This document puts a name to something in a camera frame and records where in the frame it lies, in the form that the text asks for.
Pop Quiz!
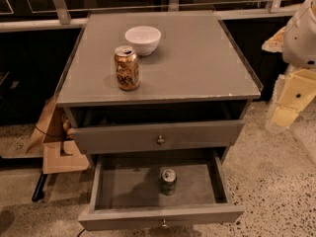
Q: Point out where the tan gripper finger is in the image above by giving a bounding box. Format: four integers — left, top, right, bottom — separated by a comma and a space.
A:
272, 107, 298, 127

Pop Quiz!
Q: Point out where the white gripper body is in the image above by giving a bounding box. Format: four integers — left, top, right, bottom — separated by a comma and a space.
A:
282, 69, 316, 112

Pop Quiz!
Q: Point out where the green soda can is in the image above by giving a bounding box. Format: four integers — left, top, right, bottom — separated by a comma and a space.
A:
160, 169, 177, 196

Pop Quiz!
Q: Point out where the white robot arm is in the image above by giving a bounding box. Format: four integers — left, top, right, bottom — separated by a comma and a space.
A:
262, 0, 316, 127

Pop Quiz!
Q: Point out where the brass top drawer knob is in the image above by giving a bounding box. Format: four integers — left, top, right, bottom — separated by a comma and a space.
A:
157, 135, 166, 145

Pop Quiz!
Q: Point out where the brass drawer knob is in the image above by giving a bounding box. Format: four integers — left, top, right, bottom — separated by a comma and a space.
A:
157, 135, 166, 145
161, 219, 169, 228

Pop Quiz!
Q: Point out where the grey drawer cabinet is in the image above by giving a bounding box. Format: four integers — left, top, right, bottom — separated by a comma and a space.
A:
55, 11, 264, 156

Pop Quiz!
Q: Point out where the gold brown soda can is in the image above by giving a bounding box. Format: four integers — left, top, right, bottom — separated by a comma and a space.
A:
115, 45, 140, 91

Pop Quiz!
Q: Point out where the brass middle drawer knob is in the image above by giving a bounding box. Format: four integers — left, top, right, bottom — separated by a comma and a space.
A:
161, 219, 169, 228

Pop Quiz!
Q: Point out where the grey open middle drawer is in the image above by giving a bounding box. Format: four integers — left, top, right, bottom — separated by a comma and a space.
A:
79, 149, 244, 231

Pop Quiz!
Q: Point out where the grey top drawer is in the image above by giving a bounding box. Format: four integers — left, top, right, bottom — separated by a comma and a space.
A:
71, 120, 244, 154

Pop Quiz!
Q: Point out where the white ceramic bowl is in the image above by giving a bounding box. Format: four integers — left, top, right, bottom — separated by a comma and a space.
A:
124, 26, 161, 56

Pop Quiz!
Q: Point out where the metal railing frame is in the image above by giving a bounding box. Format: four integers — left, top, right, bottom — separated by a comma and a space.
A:
0, 0, 304, 32

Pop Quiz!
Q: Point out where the black cable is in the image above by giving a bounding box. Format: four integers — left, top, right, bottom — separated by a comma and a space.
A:
32, 122, 65, 139

